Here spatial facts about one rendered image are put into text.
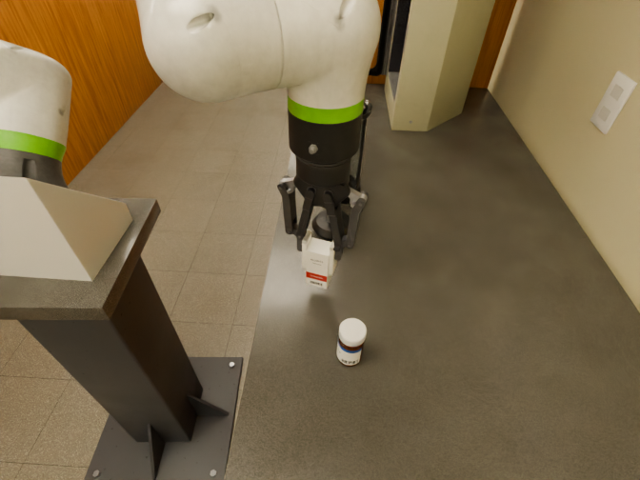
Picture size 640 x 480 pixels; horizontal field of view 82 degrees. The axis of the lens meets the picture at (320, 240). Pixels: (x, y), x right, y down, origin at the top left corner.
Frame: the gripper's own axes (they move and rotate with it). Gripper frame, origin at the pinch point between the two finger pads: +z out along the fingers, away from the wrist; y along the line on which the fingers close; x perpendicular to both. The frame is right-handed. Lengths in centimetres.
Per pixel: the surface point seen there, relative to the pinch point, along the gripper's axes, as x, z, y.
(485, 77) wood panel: -113, 5, -30
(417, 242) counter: -19.3, 9.8, -16.5
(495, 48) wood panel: -113, -5, -30
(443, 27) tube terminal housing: -70, -20, -11
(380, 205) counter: -29.4, 9.8, -6.4
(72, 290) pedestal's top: 14.4, 10.3, 43.6
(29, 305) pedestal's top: 19, 10, 49
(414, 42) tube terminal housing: -68, -16, -5
